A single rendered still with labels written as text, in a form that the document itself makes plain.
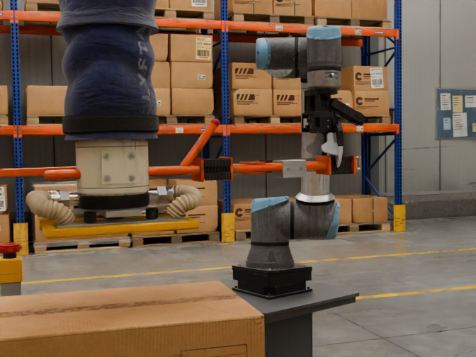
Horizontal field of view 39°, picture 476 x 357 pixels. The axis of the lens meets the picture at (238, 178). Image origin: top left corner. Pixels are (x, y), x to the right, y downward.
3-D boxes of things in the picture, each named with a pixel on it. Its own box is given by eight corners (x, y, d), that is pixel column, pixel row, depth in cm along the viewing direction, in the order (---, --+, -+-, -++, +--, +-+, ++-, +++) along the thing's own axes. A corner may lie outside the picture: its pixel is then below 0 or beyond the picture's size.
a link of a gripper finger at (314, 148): (301, 162, 185) (307, 131, 181) (320, 162, 187) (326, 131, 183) (305, 167, 182) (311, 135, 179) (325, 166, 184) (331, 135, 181)
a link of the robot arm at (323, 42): (340, 27, 182) (342, 21, 172) (340, 74, 183) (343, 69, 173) (305, 29, 183) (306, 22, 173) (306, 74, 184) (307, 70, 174)
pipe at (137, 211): (44, 221, 141) (43, 195, 141) (36, 211, 165) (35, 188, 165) (197, 212, 153) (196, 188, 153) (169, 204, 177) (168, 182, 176)
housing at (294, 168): (282, 178, 171) (282, 160, 170) (272, 177, 177) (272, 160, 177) (307, 177, 173) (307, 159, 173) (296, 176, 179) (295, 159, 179)
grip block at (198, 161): (202, 182, 161) (201, 158, 161) (190, 180, 171) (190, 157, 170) (234, 180, 164) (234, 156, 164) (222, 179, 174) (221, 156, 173)
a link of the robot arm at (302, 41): (297, 40, 196) (298, 32, 183) (337, 39, 195) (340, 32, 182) (297, 71, 196) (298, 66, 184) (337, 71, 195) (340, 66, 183)
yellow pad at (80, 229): (46, 239, 140) (44, 215, 140) (42, 234, 149) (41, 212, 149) (200, 229, 152) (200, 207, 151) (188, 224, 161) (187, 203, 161)
